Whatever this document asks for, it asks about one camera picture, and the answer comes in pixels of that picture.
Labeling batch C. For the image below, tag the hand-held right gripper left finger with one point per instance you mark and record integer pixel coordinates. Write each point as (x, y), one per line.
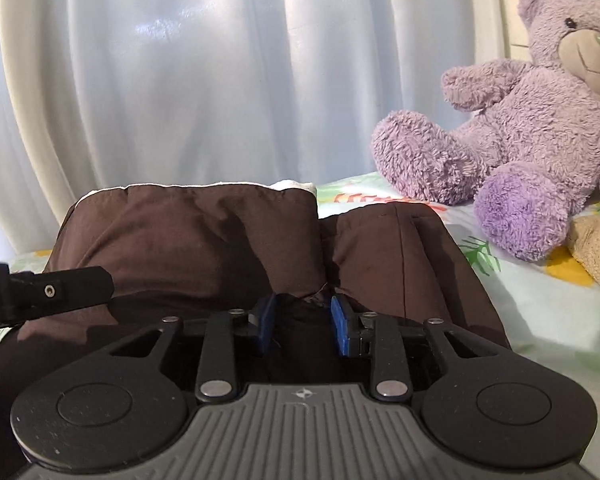
(267, 322)

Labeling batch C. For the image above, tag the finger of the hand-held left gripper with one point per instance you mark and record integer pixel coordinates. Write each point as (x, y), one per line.
(65, 287)

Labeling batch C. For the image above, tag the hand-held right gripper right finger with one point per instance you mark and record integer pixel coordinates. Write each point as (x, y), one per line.
(340, 325)

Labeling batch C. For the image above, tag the dark brown garment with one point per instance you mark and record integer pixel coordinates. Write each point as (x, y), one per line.
(190, 240)

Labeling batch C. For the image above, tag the printed bed sheet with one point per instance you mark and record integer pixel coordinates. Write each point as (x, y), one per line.
(555, 325)

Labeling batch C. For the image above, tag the pale sheer curtain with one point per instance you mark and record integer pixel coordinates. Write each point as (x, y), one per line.
(230, 85)

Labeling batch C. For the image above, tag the purple teddy bear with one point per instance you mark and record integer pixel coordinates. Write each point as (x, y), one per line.
(530, 135)

